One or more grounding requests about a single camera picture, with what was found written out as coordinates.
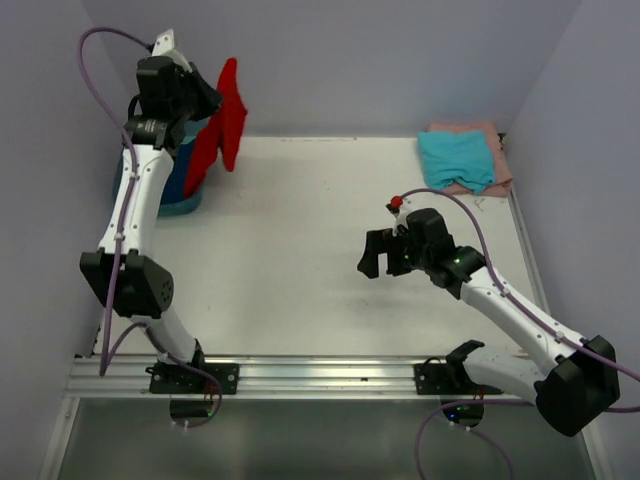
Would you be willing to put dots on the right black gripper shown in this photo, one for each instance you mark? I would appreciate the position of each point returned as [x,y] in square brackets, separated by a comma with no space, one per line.
[378,242]

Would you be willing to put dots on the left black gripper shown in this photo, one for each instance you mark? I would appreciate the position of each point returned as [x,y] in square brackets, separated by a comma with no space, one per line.
[208,97]

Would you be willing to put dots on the red t shirt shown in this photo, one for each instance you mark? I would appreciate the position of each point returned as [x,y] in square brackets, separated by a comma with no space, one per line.
[223,132]

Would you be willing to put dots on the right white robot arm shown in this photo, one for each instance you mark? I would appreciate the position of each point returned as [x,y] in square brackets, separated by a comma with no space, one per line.
[569,378]

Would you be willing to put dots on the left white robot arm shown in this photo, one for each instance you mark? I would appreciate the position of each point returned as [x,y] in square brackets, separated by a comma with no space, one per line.
[121,271]

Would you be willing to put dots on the dark blue t shirt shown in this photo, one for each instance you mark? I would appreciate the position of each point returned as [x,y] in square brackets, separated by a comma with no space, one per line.
[182,191]

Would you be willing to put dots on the teal plastic bin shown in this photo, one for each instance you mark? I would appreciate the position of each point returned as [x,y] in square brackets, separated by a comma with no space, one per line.
[154,170]

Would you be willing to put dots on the folded turquoise t shirt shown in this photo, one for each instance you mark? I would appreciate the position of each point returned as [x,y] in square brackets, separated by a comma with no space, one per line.
[463,158]

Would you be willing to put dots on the folded pink t shirt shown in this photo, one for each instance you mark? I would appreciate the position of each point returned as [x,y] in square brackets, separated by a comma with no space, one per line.
[504,178]

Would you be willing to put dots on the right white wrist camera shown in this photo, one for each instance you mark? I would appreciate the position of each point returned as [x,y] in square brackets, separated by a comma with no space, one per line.
[400,208]

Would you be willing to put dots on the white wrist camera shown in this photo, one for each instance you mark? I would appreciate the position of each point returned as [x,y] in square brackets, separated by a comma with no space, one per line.
[400,208]
[166,45]

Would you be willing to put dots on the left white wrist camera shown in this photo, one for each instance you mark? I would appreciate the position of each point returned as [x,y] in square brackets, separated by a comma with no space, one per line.
[166,45]

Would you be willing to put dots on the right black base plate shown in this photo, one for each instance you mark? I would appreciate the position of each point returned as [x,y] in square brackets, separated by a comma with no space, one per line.
[435,376]

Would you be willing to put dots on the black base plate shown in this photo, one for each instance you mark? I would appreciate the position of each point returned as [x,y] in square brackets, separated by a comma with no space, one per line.
[435,376]
[174,380]

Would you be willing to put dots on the aluminium mounting rail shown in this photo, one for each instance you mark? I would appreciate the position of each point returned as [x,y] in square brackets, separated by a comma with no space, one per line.
[264,378]

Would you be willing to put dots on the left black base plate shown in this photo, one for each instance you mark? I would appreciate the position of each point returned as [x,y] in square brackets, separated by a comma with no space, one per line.
[174,380]

